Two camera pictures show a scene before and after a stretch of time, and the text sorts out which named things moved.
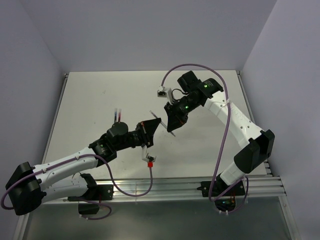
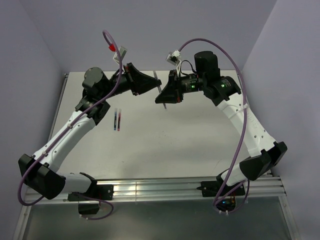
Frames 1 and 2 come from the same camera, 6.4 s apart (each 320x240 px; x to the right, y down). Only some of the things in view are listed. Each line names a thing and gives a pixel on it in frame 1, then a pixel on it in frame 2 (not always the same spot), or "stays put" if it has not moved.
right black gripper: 175,120 → 172,92
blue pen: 115,115 stays put
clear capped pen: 161,122 → 160,88
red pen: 120,115 stays put
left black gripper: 146,129 → 141,83
